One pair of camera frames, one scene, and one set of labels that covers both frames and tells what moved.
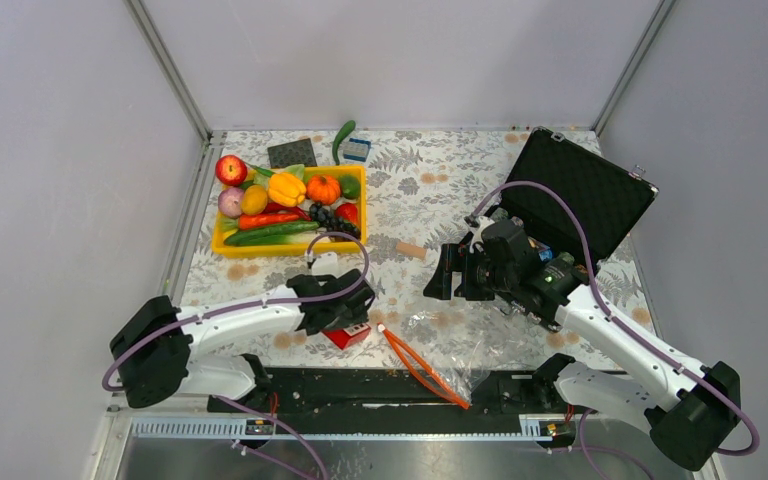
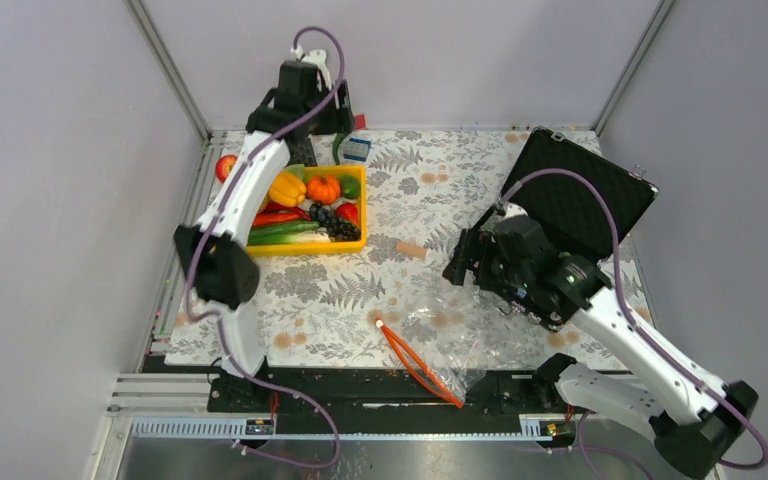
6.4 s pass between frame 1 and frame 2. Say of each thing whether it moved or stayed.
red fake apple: stayed
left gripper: moved
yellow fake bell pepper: stayed
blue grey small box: stayed
